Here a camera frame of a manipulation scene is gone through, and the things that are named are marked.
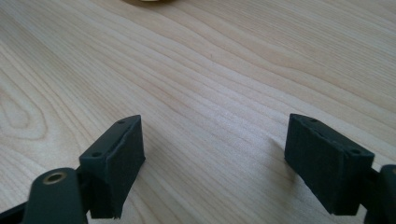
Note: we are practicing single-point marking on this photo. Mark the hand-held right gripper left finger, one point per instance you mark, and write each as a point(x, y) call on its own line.
point(115, 168)

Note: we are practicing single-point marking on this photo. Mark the pale yellow object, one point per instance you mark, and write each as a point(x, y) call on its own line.
point(154, 0)

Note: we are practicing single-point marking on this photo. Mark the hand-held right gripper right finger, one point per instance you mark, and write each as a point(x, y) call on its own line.
point(327, 168)

